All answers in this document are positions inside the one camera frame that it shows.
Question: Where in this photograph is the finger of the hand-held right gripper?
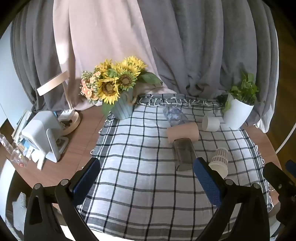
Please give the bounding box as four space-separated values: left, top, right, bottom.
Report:
285 159 296 174
263 162 296 229

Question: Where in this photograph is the checked grey white tablecloth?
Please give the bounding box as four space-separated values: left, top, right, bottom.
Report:
76 93 273 239

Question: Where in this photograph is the clear plastic container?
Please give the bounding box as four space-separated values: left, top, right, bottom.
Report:
0 133 29 168

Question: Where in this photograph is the sunflower bouquet with pink flowers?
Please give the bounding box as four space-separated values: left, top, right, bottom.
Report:
80 56 163 116

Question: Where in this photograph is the plain white cup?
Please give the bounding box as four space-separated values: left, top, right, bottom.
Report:
202 115 221 132

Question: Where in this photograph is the dark transparent cup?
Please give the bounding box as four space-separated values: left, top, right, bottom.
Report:
173 138 198 171

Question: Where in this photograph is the white desk lamp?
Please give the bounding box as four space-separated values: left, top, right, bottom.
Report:
36 70 81 136

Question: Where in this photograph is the dotted white paper cup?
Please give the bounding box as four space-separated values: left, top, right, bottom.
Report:
208 147 229 179

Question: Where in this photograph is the stack of books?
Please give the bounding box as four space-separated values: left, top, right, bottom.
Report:
11 110 33 150

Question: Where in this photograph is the white tabletop device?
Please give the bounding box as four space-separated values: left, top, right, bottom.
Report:
21 110 62 163

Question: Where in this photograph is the green leafy plant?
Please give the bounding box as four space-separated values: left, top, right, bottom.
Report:
222 73 259 113

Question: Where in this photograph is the grey curtain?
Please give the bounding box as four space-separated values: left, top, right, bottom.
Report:
10 0 78 112
136 0 278 130

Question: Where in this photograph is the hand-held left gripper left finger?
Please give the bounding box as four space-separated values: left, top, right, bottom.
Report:
24 158 101 241

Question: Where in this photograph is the white plant pot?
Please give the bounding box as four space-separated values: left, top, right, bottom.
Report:
223 93 255 130

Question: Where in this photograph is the pink paper cup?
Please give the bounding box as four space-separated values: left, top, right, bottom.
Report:
167 122 199 144

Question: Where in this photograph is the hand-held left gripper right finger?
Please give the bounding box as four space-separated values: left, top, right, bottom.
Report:
193 157 271 241

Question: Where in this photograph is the ribbed blue vase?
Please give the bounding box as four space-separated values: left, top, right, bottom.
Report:
110 89 134 120

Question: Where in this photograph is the pink curtain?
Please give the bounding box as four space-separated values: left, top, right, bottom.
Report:
52 0 163 112

